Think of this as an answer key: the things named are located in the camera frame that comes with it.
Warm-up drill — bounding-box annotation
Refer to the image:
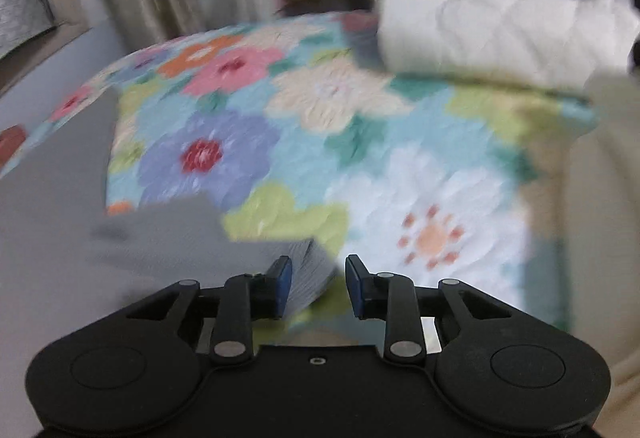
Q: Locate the grey waffle knit shirt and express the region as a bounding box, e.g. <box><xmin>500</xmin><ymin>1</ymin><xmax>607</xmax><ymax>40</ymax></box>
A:
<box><xmin>1</xmin><ymin>91</ymin><xmax>336</xmax><ymax>437</ymax></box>

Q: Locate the floral quilted bedspread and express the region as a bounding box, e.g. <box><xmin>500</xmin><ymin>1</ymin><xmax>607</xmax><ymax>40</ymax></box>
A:
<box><xmin>11</xmin><ymin>12</ymin><xmax>594</xmax><ymax>328</ymax></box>

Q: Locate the white quilted pillow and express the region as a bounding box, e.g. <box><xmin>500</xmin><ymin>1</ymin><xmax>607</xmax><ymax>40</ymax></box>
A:
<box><xmin>374</xmin><ymin>0</ymin><xmax>639</xmax><ymax>91</ymax></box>

